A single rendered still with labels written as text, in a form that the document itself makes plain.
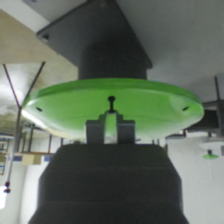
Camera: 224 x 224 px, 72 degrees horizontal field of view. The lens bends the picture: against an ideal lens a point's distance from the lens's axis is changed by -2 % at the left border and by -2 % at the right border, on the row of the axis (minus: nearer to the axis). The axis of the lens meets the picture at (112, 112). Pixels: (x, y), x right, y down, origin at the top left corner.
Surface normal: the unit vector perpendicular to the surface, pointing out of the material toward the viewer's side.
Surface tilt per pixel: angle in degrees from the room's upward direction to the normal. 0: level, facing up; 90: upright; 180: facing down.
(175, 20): 0
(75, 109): 24
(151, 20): 0
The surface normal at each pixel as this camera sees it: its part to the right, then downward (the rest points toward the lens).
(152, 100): 0.11, 0.75
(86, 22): 0.00, 0.95
